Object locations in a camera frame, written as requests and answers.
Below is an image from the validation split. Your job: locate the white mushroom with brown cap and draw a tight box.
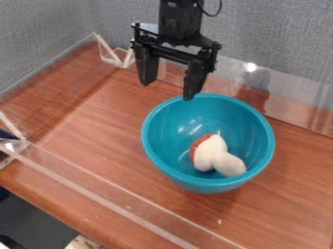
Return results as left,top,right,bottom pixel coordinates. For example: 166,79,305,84
190,133,247,177

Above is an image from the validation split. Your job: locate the clear acrylic barrier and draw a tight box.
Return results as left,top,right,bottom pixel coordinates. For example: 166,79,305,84
0,32,96,96
0,112,246,249
92,33,333,138

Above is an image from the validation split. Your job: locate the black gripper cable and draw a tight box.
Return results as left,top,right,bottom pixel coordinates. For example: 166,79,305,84
194,0,223,18

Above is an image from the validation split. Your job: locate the blue plastic bowl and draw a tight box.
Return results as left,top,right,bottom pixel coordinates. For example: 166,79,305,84
142,93,275,195

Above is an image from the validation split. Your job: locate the clear acrylic front barrier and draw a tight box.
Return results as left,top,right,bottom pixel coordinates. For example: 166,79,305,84
0,112,246,249

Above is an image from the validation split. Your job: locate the clear acrylic left barrier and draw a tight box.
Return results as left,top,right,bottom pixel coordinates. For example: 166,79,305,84
0,32,96,96

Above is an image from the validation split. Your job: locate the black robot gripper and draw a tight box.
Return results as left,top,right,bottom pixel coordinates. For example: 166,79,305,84
131,0,222,101

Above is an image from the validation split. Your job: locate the clear acrylic back barrier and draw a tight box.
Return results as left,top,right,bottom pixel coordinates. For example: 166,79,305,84
92,33,333,138

